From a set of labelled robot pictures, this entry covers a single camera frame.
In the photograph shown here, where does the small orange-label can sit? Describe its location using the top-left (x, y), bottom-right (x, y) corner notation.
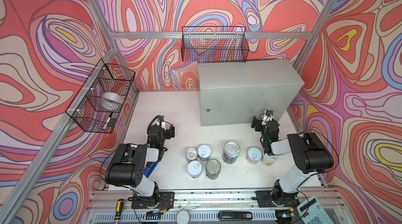
top-left (185, 148), bottom-right (198, 162)

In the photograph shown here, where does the large blue-label can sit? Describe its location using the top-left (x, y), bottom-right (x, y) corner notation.
top-left (222, 141), bottom-right (241, 164)

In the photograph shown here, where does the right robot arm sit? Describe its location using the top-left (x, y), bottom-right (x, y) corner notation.
top-left (251, 110), bottom-right (334, 207)

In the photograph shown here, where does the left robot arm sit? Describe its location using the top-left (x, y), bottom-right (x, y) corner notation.
top-left (104, 115), bottom-right (175, 200)

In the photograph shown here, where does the pink-label can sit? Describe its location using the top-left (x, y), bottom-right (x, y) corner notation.
top-left (246, 147), bottom-right (262, 164)

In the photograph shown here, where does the yellow-label can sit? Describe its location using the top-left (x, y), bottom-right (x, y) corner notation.
top-left (261, 153), bottom-right (277, 166)

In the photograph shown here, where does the blue stapler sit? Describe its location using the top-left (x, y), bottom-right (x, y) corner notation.
top-left (144, 162), bottom-right (159, 178)

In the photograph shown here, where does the teal can rear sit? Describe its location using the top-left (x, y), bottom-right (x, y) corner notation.
top-left (197, 144), bottom-right (211, 162)

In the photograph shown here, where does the teal can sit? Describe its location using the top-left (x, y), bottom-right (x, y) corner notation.
top-left (187, 160), bottom-right (203, 179)
top-left (197, 144), bottom-right (211, 162)

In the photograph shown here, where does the teal can front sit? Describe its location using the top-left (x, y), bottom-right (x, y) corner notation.
top-left (187, 160), bottom-right (203, 179)

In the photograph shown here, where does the grey metal cabinet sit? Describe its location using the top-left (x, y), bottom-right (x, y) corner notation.
top-left (198, 60), bottom-right (304, 126)

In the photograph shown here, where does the chopped tomato can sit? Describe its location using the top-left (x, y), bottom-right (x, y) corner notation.
top-left (206, 159), bottom-right (222, 180)

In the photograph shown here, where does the yellow black screwdriver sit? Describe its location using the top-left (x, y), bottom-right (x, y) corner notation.
top-left (114, 199), bottom-right (124, 224)

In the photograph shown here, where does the green circuit board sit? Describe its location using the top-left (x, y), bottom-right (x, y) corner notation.
top-left (146, 211), bottom-right (164, 220)

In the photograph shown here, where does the teal calculator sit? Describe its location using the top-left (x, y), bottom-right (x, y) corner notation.
top-left (296, 196), bottom-right (334, 224)

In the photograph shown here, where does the black barcode device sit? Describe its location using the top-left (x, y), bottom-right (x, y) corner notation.
top-left (218, 211), bottom-right (253, 221)

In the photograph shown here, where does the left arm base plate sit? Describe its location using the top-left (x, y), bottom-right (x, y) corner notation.
top-left (131, 191), bottom-right (175, 210)

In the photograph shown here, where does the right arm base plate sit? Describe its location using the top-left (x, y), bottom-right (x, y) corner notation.
top-left (252, 190), bottom-right (299, 208)

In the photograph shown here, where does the left black wire basket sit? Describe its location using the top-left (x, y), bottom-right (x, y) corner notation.
top-left (66, 60), bottom-right (136, 133)

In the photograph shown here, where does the black wire basket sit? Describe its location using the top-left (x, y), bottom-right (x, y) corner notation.
top-left (66, 60), bottom-right (136, 133)
top-left (181, 25), bottom-right (249, 63)

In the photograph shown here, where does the back black wire basket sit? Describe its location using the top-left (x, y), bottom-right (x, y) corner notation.
top-left (181, 25), bottom-right (249, 63)

